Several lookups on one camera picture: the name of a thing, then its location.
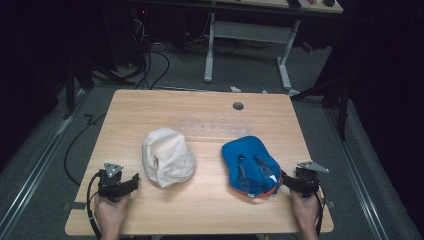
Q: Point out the person's left hand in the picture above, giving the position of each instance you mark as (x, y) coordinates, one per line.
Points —
(110, 215)

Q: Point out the blue baseball cap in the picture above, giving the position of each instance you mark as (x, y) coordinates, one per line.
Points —
(250, 163)

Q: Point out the metal floor rail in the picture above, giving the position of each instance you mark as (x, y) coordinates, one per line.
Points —
(36, 166)
(358, 176)

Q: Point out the white bucket hat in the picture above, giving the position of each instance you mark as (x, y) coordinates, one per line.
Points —
(168, 156)

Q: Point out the person's right hand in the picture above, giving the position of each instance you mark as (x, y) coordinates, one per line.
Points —
(306, 213)

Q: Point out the wooden background desktop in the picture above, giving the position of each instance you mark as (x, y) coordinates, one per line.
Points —
(283, 5)

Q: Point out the white scrap on floor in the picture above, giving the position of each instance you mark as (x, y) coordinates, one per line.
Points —
(235, 89)

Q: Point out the black metal stand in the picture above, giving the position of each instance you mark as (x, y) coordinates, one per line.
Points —
(70, 90)
(336, 96)

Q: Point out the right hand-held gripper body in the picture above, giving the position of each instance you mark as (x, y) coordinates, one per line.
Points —
(310, 181)

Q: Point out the white metal desk frame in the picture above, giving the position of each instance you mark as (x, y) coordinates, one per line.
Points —
(250, 31)

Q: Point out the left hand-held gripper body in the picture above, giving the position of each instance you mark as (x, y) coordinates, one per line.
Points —
(108, 186)

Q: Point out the grey tape piece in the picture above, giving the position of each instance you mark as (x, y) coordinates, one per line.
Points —
(75, 205)
(331, 204)

